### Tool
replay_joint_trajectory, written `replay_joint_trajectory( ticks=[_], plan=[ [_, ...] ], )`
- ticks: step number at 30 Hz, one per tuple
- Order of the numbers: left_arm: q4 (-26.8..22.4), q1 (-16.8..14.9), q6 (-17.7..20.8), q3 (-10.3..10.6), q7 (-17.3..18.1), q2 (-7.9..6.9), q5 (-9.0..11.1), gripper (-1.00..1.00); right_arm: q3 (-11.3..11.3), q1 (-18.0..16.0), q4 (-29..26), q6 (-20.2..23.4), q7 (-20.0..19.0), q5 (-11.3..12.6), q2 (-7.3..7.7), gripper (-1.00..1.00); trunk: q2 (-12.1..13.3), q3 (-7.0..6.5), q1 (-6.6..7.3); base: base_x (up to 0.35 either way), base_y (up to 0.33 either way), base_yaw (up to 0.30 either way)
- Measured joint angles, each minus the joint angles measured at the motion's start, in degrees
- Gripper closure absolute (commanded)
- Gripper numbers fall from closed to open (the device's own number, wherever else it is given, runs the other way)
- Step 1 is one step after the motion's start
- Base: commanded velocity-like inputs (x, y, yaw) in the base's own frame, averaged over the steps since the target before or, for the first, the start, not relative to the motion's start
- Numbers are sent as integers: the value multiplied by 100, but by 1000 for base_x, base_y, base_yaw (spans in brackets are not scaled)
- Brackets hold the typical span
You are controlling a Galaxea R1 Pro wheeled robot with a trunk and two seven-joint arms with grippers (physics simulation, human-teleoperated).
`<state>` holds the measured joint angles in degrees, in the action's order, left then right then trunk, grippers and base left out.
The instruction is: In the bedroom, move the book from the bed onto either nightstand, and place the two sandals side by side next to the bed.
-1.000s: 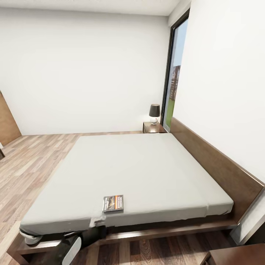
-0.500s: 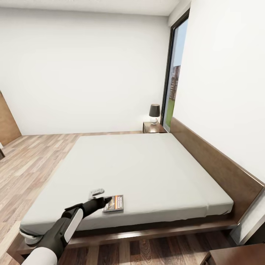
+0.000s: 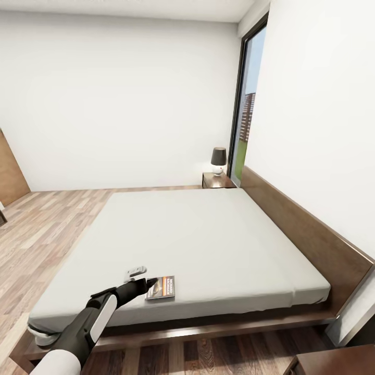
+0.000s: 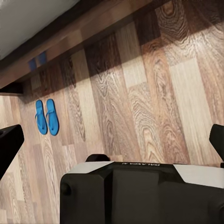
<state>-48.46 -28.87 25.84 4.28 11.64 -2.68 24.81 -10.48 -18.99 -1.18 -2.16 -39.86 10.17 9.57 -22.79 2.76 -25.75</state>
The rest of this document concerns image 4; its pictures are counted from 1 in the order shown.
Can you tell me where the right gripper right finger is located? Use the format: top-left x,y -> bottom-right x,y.
209,124 -> 224,161

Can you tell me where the sandal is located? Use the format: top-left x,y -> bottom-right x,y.
36,100 -> 49,135
46,99 -> 59,136

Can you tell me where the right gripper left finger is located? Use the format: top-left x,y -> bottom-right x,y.
0,124 -> 24,180

